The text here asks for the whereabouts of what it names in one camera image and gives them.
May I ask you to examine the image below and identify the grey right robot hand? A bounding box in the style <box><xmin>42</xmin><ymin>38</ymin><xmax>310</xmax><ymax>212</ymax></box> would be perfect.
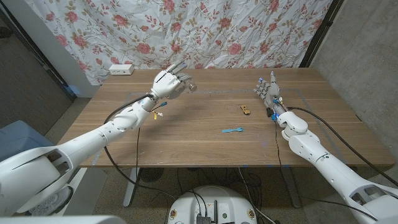
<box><xmin>253</xmin><ymin>70</ymin><xmax>289</xmax><ymax>116</ymax></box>

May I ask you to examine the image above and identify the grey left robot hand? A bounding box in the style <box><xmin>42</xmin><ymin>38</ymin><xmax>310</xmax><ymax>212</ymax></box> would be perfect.
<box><xmin>150</xmin><ymin>59</ymin><xmax>194</xmax><ymax>101</ymax></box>

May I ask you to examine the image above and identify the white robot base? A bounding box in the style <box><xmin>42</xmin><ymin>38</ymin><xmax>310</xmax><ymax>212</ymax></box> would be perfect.
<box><xmin>167</xmin><ymin>185</ymin><xmax>258</xmax><ymax>224</ymax></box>

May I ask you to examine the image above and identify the white power strip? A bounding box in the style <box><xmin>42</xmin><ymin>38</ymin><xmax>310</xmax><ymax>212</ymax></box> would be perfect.
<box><xmin>108</xmin><ymin>63</ymin><xmax>135</xmax><ymax>76</ymax></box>

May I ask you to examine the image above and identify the floral backdrop cloth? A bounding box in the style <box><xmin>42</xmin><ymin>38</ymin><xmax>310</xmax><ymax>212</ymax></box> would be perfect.
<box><xmin>24</xmin><ymin>0</ymin><xmax>333</xmax><ymax>85</ymax></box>

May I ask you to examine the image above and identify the black backdrop pole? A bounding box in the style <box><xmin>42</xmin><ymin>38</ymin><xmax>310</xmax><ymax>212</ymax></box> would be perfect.
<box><xmin>298</xmin><ymin>0</ymin><xmax>345</xmax><ymax>68</ymax></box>

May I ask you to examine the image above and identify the black round fan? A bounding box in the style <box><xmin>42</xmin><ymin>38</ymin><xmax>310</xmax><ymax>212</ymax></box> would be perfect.
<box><xmin>139</xmin><ymin>167</ymin><xmax>165</xmax><ymax>183</ymax></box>

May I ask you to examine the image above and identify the grey table leg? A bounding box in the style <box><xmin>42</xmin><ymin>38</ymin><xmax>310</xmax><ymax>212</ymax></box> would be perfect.
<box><xmin>281</xmin><ymin>167</ymin><xmax>302</xmax><ymax>208</ymax></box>

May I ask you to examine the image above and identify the white table leg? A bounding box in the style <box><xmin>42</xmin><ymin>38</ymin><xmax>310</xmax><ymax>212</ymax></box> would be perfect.
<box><xmin>123</xmin><ymin>167</ymin><xmax>141</xmax><ymax>208</ymax></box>

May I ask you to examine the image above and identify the white mat with blue footprints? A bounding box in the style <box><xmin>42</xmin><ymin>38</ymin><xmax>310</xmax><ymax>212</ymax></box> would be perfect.
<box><xmin>17</xmin><ymin>167</ymin><xmax>108</xmax><ymax>216</ymax></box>

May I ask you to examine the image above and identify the blue storage bin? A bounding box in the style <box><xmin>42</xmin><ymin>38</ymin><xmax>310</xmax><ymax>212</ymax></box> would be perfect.
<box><xmin>0</xmin><ymin>119</ymin><xmax>53</xmax><ymax>159</ymax></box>

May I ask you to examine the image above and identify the grey sneaker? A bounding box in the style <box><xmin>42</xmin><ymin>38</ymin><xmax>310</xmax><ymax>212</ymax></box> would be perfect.
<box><xmin>29</xmin><ymin>186</ymin><xmax>73</xmax><ymax>216</ymax></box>

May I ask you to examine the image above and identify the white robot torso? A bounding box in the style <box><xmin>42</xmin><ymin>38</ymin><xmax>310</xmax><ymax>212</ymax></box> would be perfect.
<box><xmin>0</xmin><ymin>214</ymin><xmax>127</xmax><ymax>224</ymax></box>

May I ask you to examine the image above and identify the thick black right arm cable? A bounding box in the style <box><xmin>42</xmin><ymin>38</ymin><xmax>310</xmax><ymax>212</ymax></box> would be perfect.
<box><xmin>286</xmin><ymin>106</ymin><xmax>398</xmax><ymax>187</ymax></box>

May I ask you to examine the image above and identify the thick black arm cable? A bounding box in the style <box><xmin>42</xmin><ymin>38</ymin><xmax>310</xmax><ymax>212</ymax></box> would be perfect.
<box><xmin>103</xmin><ymin>94</ymin><xmax>177</xmax><ymax>202</ymax></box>
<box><xmin>286</xmin><ymin>106</ymin><xmax>398</xmax><ymax>187</ymax></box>

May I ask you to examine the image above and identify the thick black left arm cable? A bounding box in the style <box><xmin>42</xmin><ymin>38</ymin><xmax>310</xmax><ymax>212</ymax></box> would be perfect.
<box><xmin>103</xmin><ymin>94</ymin><xmax>177</xmax><ymax>202</ymax></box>

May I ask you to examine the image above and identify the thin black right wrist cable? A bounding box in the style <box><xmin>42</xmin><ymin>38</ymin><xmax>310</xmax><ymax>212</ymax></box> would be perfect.
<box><xmin>274</xmin><ymin>120</ymin><xmax>283</xmax><ymax>167</ymax></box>

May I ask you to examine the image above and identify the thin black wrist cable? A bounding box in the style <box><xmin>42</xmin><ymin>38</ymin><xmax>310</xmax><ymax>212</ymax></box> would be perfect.
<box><xmin>134</xmin><ymin>128</ymin><xmax>141</xmax><ymax>187</ymax></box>
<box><xmin>274</xmin><ymin>120</ymin><xmax>283</xmax><ymax>167</ymax></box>

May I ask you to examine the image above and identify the thin black left wrist cable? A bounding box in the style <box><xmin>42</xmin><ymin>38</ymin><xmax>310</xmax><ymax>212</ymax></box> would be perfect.
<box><xmin>134</xmin><ymin>128</ymin><xmax>141</xmax><ymax>187</ymax></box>

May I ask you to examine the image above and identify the black wall frame strip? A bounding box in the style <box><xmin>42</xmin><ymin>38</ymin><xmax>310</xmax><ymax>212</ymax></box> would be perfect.
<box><xmin>0</xmin><ymin>4</ymin><xmax>78</xmax><ymax>102</ymax></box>

